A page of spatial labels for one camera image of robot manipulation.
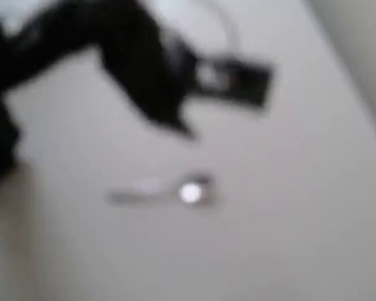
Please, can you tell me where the shiny metal spoon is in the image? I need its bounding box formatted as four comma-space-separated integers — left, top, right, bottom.
105, 171, 219, 211

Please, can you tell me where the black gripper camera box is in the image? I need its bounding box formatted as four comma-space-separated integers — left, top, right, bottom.
192, 58, 276, 110

